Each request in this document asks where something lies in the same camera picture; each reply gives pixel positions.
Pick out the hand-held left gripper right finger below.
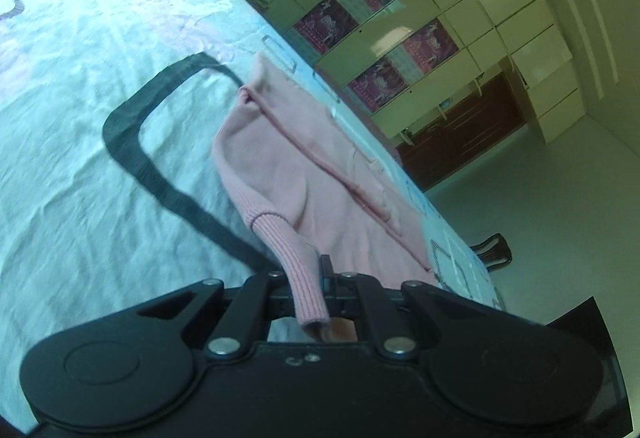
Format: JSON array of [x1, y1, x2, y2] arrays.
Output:
[[320, 254, 467, 360]]

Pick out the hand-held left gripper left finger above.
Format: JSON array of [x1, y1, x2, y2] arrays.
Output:
[[135, 271, 296, 360]]

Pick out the pink sweatshirt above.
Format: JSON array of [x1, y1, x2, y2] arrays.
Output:
[[212, 51, 433, 341]]

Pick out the dark wooden chair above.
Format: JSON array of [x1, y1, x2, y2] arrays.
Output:
[[470, 232, 512, 271]]

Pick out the white corner shelves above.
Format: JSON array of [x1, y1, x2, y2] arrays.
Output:
[[397, 73, 486, 146]]

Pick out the brown wooden door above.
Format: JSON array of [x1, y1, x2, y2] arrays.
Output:
[[395, 72, 527, 191]]

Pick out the patterned bed sheet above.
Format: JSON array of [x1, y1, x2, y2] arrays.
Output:
[[0, 0, 506, 429]]

